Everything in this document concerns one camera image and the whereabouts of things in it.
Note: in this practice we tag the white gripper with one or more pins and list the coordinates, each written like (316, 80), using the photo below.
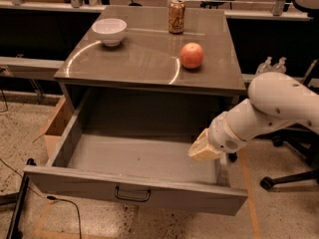
(221, 135)

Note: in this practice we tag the white ceramic bowl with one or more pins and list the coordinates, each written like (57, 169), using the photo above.
(110, 31)

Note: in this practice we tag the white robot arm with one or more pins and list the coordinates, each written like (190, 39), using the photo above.
(274, 101)

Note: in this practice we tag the clear sanitizer bottle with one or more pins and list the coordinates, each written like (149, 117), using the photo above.
(280, 66)
(264, 67)

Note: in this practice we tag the grey top drawer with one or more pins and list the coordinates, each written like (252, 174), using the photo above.
(131, 146)

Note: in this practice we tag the clear sanitizer bottle left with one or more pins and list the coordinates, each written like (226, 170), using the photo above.
(264, 67)

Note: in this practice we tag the cardboard box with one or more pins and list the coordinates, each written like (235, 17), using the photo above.
(52, 130)

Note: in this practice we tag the black office chair base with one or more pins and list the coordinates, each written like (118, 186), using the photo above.
(298, 158)

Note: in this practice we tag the black stand leg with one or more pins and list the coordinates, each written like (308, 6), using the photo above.
(17, 199)

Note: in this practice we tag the black table leg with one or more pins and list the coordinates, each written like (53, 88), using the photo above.
(232, 157)

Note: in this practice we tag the clear sanitizer bottle right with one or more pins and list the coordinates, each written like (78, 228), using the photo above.
(280, 66)

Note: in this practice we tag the red apple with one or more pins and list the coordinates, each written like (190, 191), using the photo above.
(191, 55)

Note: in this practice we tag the brown drink can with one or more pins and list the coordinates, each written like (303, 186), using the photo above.
(176, 9)

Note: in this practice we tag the grey drawer cabinet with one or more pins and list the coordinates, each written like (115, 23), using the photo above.
(148, 57)

